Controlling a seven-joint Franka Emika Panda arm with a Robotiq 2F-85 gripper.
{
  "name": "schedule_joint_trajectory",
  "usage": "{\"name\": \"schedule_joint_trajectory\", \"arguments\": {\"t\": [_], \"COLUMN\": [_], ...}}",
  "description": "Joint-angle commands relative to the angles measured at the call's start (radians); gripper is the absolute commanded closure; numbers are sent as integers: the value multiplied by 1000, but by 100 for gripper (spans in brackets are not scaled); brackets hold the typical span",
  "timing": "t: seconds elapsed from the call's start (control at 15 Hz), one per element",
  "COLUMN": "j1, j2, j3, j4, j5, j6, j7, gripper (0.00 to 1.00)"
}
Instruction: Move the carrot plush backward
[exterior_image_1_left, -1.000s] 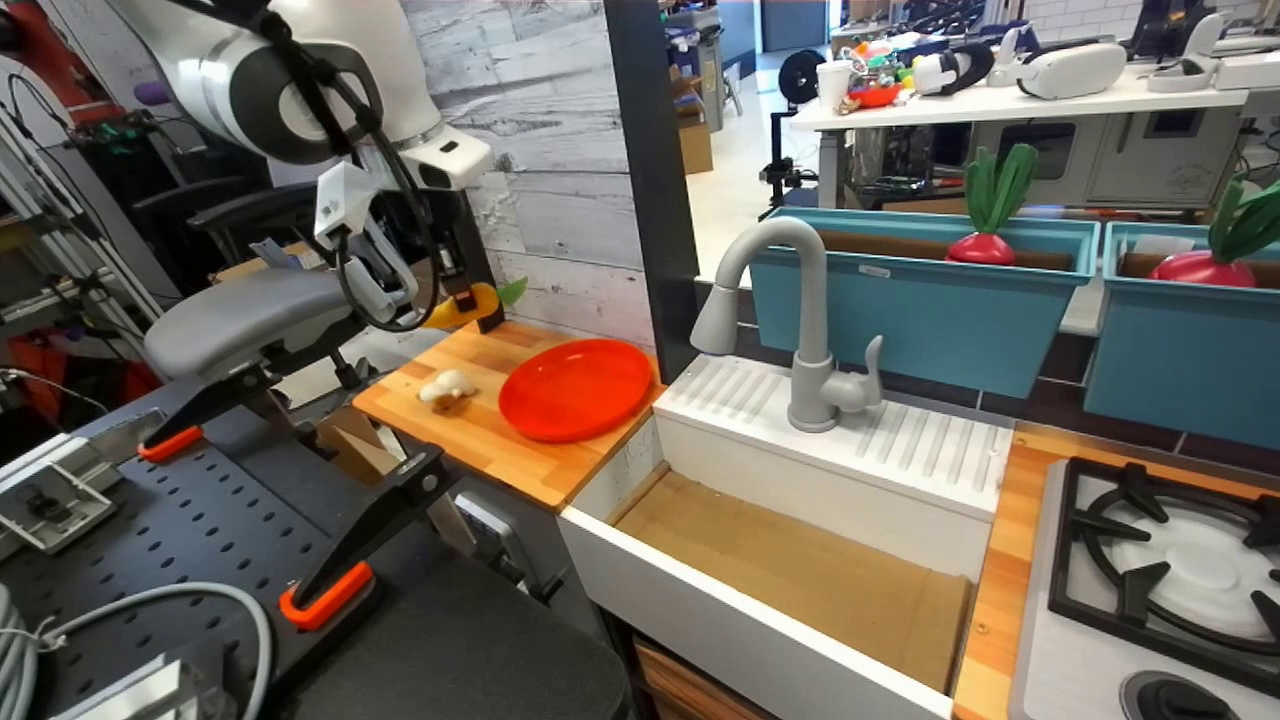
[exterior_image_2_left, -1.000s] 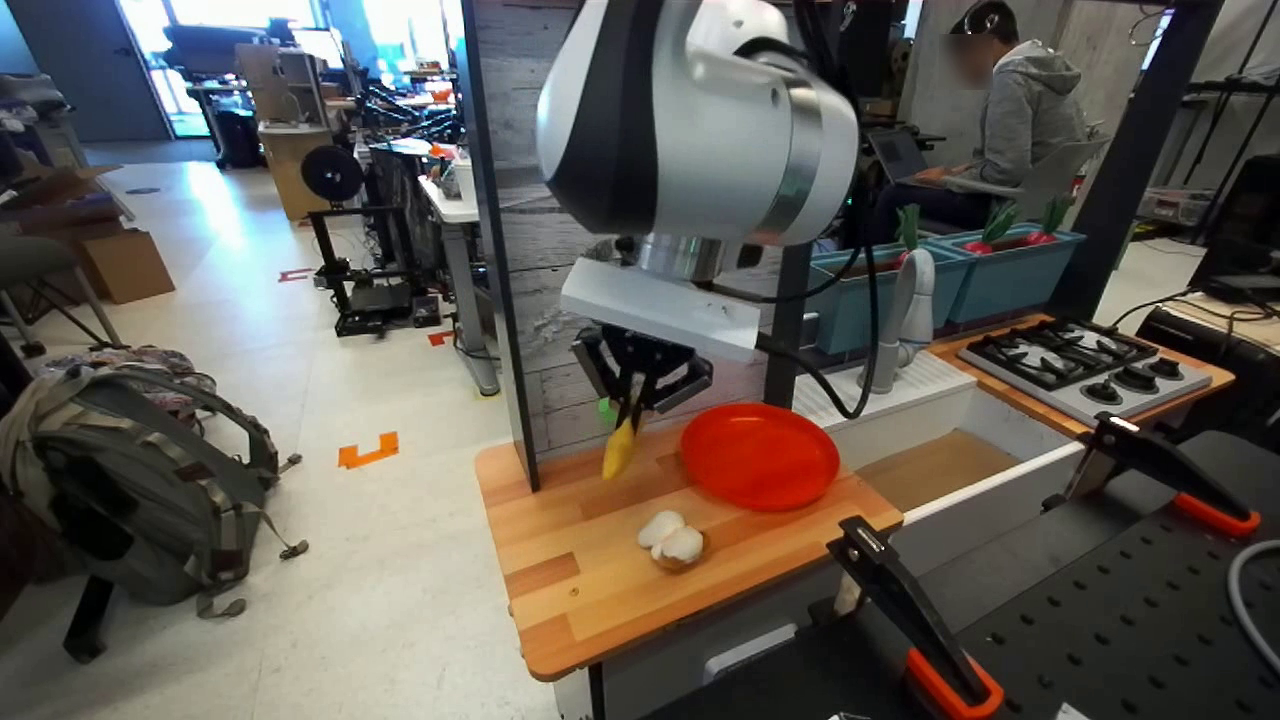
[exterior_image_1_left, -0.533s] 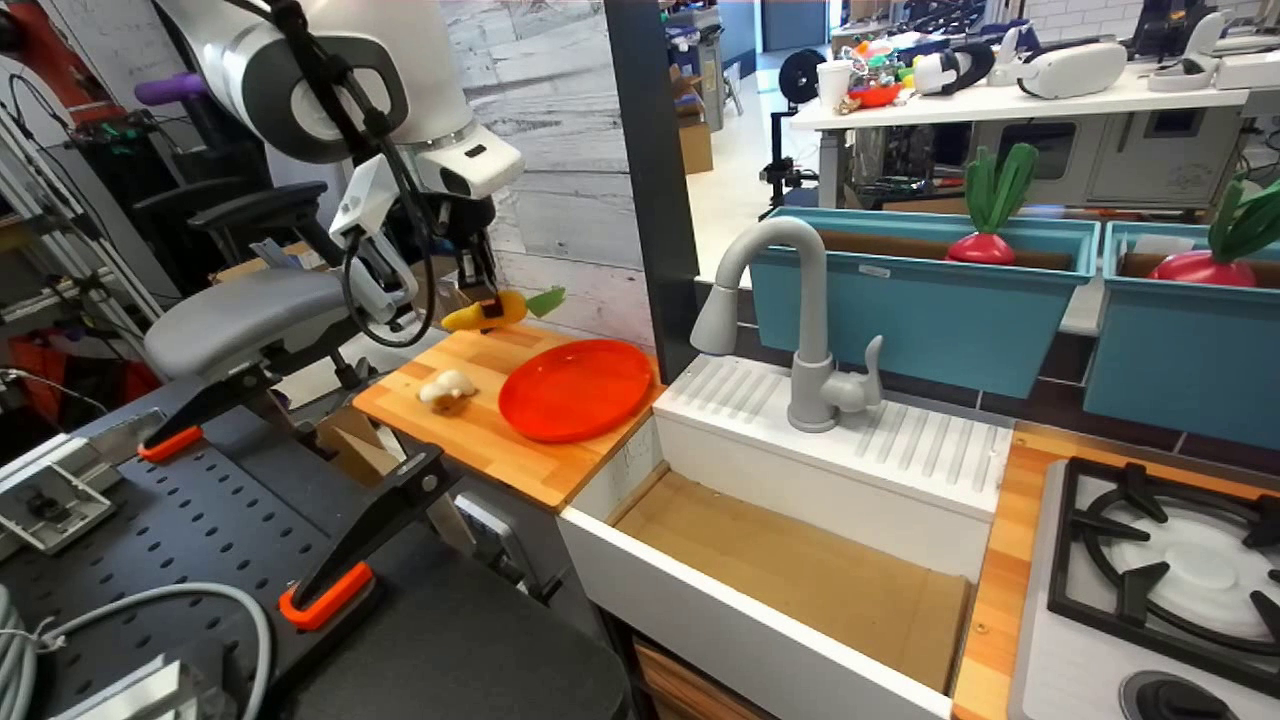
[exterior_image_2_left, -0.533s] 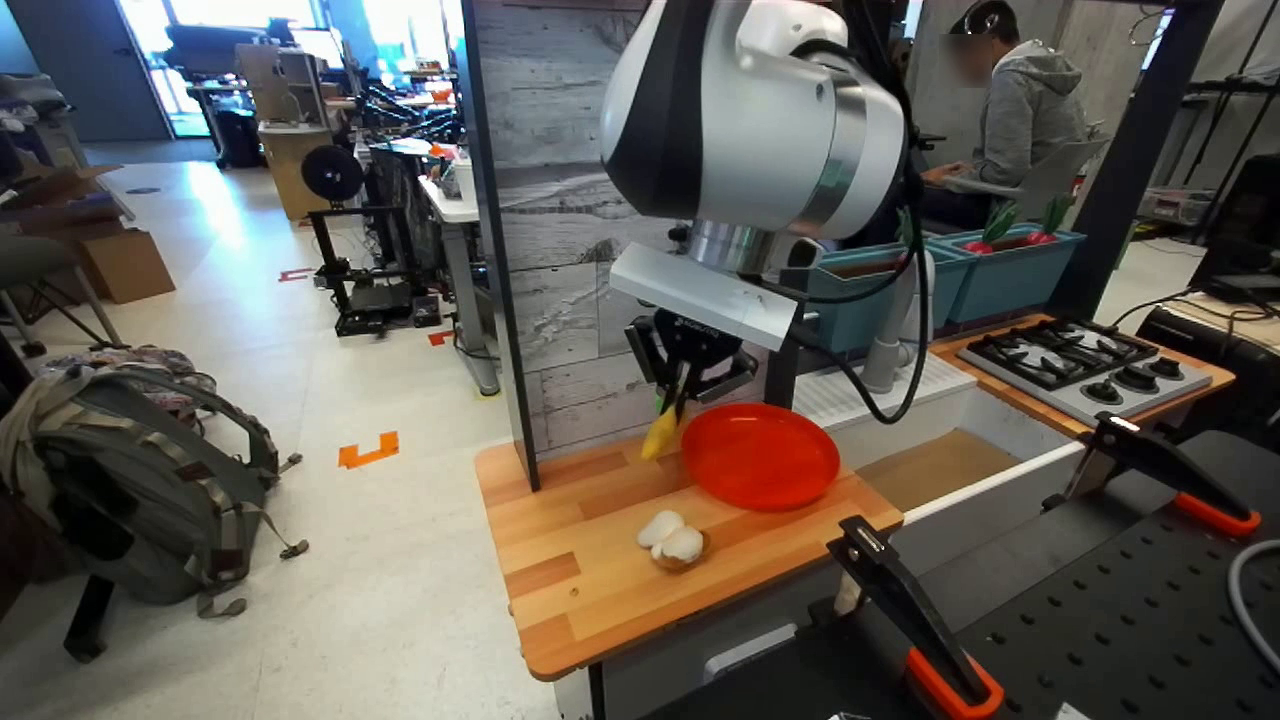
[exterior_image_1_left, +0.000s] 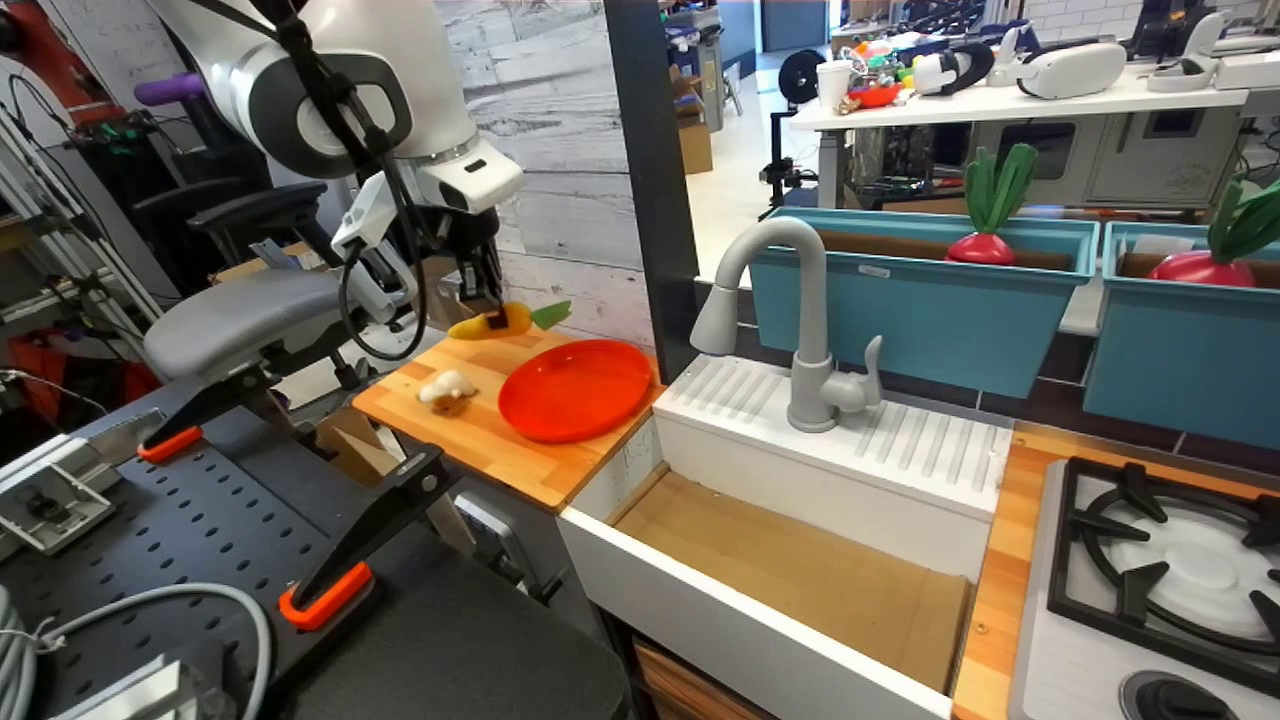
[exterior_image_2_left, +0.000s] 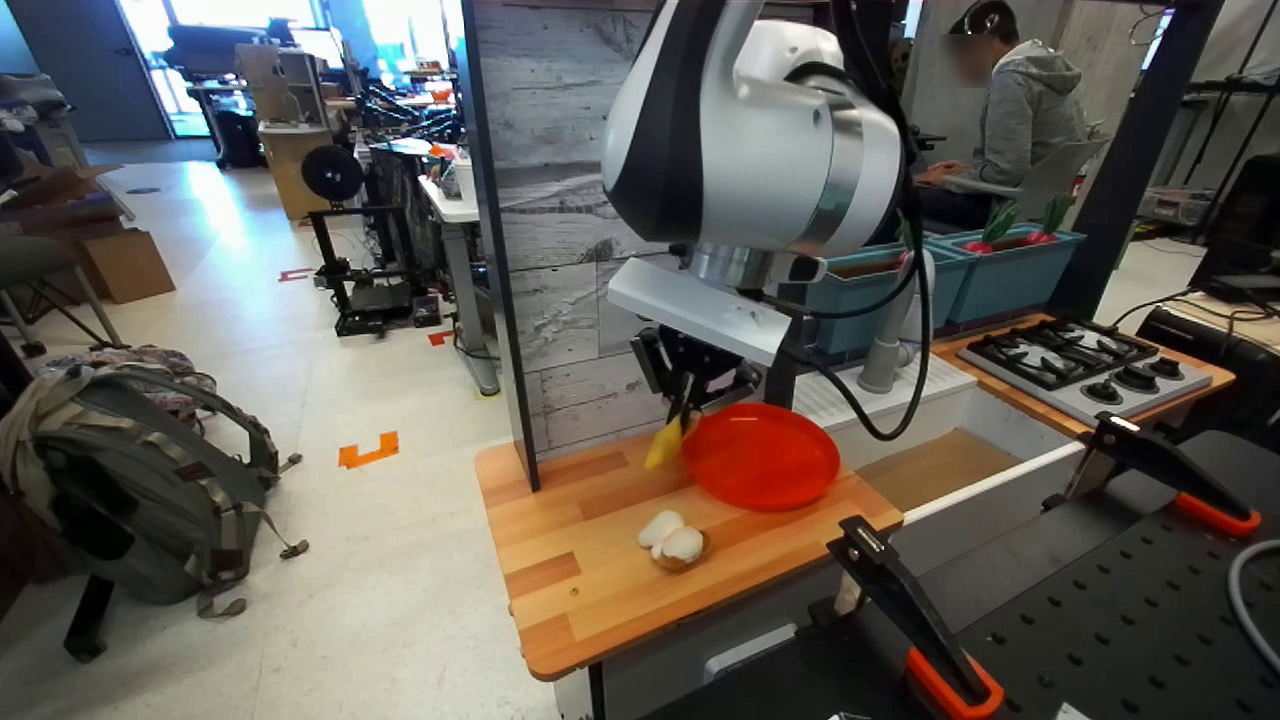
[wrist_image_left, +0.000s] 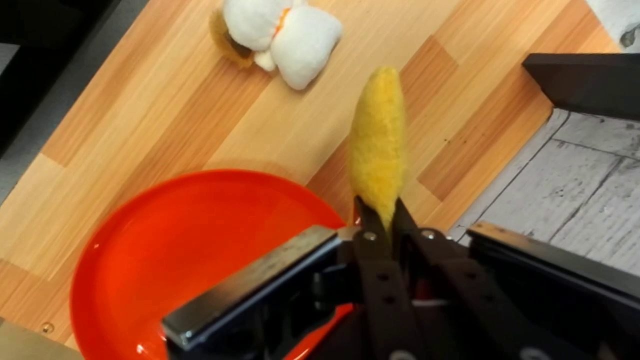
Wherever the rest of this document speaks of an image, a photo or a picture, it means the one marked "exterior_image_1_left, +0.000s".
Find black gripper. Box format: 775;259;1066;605
413;194;516;331

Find red round plate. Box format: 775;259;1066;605
496;336;659;446

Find grey marble backdrop panel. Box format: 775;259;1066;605
431;0;654;352

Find grey office chair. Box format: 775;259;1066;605
132;175;361;393

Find grey toy faucet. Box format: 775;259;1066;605
686;212;886;435

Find white toy sink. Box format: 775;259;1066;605
557;352;1017;720

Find teal planter box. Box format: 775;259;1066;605
746;204;1105;398
1079;217;1280;455

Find red radish toy green leaves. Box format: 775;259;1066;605
1148;175;1280;290
942;138;1043;267

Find white background table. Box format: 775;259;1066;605
791;70;1252;212

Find white VR headset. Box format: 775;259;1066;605
1011;36;1133;104

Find toy gas stove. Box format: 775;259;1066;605
1007;455;1280;720

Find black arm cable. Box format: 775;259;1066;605
250;0;424;369

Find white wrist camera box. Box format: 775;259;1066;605
328;172;403;263

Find black metal frame post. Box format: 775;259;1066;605
600;0;703;387

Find black clamp orange handle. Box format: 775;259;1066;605
132;362;273;471
277;446;457;637

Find grey cable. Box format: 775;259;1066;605
0;581;277;720

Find silver metal bracket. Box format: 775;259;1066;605
0;455;119;558

